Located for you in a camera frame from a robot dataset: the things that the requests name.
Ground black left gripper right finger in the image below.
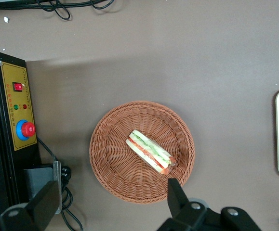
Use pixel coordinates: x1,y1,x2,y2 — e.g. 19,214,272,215
157,178,222,231

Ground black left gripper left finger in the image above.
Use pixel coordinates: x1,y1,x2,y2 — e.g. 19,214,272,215
0,180,59,231

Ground sandwich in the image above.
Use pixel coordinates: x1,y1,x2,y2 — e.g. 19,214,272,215
125,129,178,175

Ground round brown wicker basket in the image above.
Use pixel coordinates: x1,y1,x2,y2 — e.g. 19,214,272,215
89,100,196,205

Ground red emergency stop button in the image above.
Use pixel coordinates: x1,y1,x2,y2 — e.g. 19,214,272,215
15,119,36,141

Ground metal mounting bracket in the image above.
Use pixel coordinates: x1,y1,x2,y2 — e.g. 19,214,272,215
53,161,62,215

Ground black plug with cables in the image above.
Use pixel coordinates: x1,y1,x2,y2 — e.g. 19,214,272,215
60,166,84,231

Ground thin black control box cable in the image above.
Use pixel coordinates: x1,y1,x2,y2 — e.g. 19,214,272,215
36,136,58,164

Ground red rocker switch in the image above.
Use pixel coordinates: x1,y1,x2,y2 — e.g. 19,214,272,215
12,81,25,93

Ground black looped cables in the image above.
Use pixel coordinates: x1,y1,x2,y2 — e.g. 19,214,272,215
0,0,116,20

